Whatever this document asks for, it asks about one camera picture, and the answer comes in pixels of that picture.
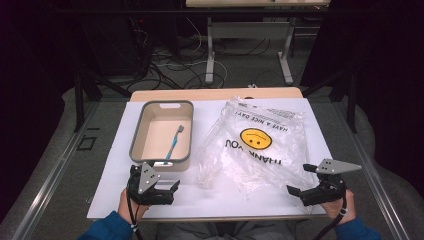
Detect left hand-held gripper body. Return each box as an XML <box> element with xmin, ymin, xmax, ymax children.
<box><xmin>126</xmin><ymin>162</ymin><xmax>176</xmax><ymax>206</ymax></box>

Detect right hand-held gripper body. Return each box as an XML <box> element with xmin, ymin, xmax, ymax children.
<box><xmin>299</xmin><ymin>158</ymin><xmax>363</xmax><ymax>207</ymax></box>

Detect beige basin with grey rim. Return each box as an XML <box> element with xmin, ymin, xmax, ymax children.
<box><xmin>128</xmin><ymin>100</ymin><xmax>195</xmax><ymax>173</ymax></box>

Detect blue and grey toothbrush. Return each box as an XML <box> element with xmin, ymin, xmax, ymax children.
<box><xmin>165</xmin><ymin>124</ymin><xmax>186</xmax><ymax>161</ymax></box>

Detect clear plastic bag smiley print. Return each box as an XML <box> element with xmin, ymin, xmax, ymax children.
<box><xmin>195</xmin><ymin>95</ymin><xmax>317</xmax><ymax>199</ymax></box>

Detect person's left hand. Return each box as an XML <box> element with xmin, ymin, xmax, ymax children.
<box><xmin>116</xmin><ymin>187</ymin><xmax>150</xmax><ymax>225</ymax></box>

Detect person's right hand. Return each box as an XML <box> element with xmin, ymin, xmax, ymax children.
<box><xmin>319</xmin><ymin>188</ymin><xmax>358</xmax><ymax>226</ymax></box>

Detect white table sheet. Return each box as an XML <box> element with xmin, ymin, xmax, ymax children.
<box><xmin>86</xmin><ymin>97</ymin><xmax>335</xmax><ymax>220</ymax></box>

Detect person's grey trouser legs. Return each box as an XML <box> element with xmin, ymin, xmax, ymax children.
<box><xmin>155</xmin><ymin>219</ymin><xmax>298</xmax><ymax>240</ymax></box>

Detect black metal stand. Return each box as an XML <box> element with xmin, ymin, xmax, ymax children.
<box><xmin>300</xmin><ymin>64</ymin><xmax>358</xmax><ymax>125</ymax></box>
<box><xmin>73</xmin><ymin>64</ymin><xmax>133</xmax><ymax>133</ymax></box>

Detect white metal stand leg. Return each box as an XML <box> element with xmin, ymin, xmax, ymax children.
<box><xmin>185</xmin><ymin>0</ymin><xmax>332</xmax><ymax>86</ymax></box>

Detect black horizontal bar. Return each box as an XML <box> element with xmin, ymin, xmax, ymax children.
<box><xmin>54</xmin><ymin>7</ymin><xmax>371</xmax><ymax>16</ymax></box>

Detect metal floor rail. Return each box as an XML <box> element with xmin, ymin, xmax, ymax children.
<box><xmin>12</xmin><ymin>100</ymin><xmax>102</xmax><ymax>240</ymax></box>
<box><xmin>332</xmin><ymin>99</ymin><xmax>403</xmax><ymax>240</ymax></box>

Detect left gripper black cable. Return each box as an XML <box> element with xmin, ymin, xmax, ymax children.
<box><xmin>127</xmin><ymin>189</ymin><xmax>145</xmax><ymax>240</ymax></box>

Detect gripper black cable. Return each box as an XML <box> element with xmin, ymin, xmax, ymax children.
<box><xmin>127</xmin><ymin>189</ymin><xmax>145</xmax><ymax>240</ymax></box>
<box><xmin>312</xmin><ymin>195</ymin><xmax>348</xmax><ymax>240</ymax></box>

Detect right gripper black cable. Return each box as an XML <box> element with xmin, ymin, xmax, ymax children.
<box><xmin>312</xmin><ymin>195</ymin><xmax>348</xmax><ymax>240</ymax></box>

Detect bundle of black floor cables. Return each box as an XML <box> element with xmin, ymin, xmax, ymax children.
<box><xmin>128</xmin><ymin>18</ymin><xmax>208</xmax><ymax>91</ymax></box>

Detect white floor cable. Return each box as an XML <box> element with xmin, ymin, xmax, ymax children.
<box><xmin>156</xmin><ymin>16</ymin><xmax>229</xmax><ymax>88</ymax></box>

